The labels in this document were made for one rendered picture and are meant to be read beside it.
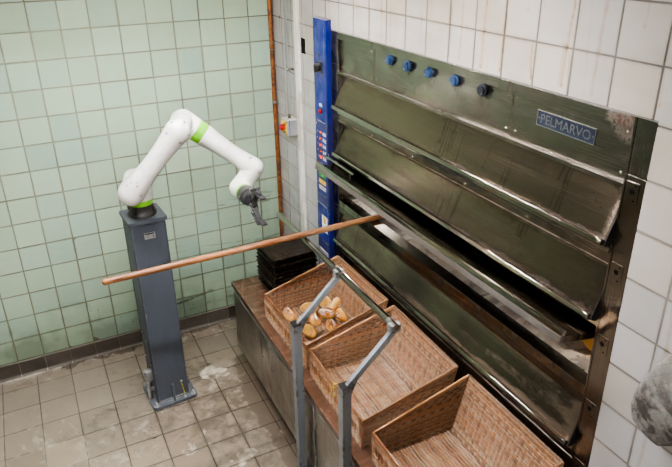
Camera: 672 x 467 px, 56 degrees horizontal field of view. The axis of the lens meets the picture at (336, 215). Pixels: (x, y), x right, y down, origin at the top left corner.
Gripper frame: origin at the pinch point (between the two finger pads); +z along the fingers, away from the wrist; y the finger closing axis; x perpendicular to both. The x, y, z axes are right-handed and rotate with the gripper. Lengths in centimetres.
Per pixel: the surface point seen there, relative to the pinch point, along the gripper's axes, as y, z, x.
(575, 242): -32, 139, -55
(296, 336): 44, 44, 4
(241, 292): 75, -54, -2
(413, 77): -66, 41, -57
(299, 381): 69, 44, 3
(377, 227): 15, 14, -56
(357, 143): -23, -8, -56
